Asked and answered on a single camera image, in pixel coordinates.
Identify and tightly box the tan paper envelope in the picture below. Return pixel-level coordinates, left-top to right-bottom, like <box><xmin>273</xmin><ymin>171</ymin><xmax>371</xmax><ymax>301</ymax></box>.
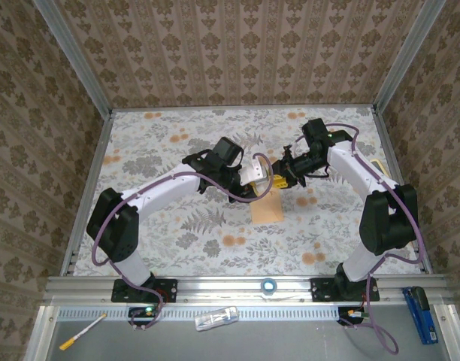
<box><xmin>251</xmin><ymin>187</ymin><xmax>284</xmax><ymax>225</ymax></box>

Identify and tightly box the floral print tablecloth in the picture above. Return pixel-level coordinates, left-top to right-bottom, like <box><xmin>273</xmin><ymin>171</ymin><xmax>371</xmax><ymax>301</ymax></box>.
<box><xmin>72</xmin><ymin>107</ymin><xmax>422</xmax><ymax>278</ymax></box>

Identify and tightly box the clear plastic packet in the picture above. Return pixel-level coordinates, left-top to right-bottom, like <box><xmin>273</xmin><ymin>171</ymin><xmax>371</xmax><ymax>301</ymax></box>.
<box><xmin>194</xmin><ymin>306</ymin><xmax>240</xmax><ymax>332</ymax></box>

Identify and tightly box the small black controller board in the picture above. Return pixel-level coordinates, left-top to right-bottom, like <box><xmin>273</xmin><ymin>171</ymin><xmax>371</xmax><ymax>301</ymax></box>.
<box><xmin>337</xmin><ymin>306</ymin><xmax>370</xmax><ymax>327</ymax></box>
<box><xmin>128</xmin><ymin>306</ymin><xmax>159</xmax><ymax>327</ymax></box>

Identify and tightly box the grey metal shelf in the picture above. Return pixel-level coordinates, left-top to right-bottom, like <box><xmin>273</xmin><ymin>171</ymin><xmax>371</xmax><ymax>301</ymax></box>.
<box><xmin>25</xmin><ymin>304</ymin><xmax>460</xmax><ymax>361</ymax></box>

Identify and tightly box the blue stapler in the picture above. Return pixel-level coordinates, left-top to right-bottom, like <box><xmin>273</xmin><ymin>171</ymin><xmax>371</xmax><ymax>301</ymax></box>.
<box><xmin>402</xmin><ymin>286</ymin><xmax>440</xmax><ymax>346</ymax></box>

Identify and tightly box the white pen yellow cap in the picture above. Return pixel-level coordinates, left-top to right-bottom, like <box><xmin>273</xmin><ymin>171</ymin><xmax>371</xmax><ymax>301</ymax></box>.
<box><xmin>59</xmin><ymin>313</ymin><xmax>107</xmax><ymax>351</ymax></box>

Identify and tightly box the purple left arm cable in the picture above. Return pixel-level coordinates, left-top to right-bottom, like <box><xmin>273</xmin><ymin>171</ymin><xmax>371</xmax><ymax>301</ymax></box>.
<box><xmin>91</xmin><ymin>152</ymin><xmax>275</xmax><ymax>332</ymax></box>

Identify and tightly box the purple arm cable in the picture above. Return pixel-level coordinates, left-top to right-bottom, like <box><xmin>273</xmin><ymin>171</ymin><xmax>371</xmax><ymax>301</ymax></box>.
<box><xmin>91</xmin><ymin>152</ymin><xmax>275</xmax><ymax>332</ymax></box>
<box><xmin>293</xmin><ymin>123</ymin><xmax>426</xmax><ymax>356</ymax></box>

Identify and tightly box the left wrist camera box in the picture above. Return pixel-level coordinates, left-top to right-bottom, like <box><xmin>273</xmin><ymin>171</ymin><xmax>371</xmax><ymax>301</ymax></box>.
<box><xmin>239</xmin><ymin>156</ymin><xmax>272</xmax><ymax>187</ymax></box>

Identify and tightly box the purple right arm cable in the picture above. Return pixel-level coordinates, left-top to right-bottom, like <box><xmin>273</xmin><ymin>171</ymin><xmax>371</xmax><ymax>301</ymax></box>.
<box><xmin>293</xmin><ymin>123</ymin><xmax>426</xmax><ymax>356</ymax></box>

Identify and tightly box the aluminium table side rail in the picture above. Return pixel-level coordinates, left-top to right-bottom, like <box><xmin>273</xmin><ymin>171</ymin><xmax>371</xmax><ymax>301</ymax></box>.
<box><xmin>60</xmin><ymin>111</ymin><xmax>117</xmax><ymax>278</ymax></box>
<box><xmin>372</xmin><ymin>107</ymin><xmax>434</xmax><ymax>275</ymax></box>

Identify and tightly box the aluminium mounting rail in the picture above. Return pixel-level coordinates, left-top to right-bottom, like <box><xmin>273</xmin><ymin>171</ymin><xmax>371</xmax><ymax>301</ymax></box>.
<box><xmin>41</xmin><ymin>274</ymin><xmax>451</xmax><ymax>305</ymax></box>

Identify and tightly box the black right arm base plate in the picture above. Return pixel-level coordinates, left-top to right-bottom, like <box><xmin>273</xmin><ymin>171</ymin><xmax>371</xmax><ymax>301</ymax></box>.
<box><xmin>310</xmin><ymin>277</ymin><xmax>380</xmax><ymax>305</ymax></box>

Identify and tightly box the slotted grey cable duct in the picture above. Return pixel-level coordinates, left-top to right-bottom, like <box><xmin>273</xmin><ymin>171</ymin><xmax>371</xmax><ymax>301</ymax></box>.
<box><xmin>56</xmin><ymin>307</ymin><xmax>342</xmax><ymax>323</ymax></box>

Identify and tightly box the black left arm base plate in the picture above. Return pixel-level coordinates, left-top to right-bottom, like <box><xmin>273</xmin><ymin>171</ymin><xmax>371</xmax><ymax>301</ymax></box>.
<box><xmin>111</xmin><ymin>278</ymin><xmax>178</xmax><ymax>304</ymax></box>

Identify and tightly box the aluminium frame post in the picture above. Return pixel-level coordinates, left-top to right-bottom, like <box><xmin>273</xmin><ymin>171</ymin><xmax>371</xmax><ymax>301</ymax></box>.
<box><xmin>372</xmin><ymin>0</ymin><xmax>447</xmax><ymax>112</ymax></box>
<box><xmin>32</xmin><ymin>0</ymin><xmax>114</xmax><ymax>117</ymax></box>

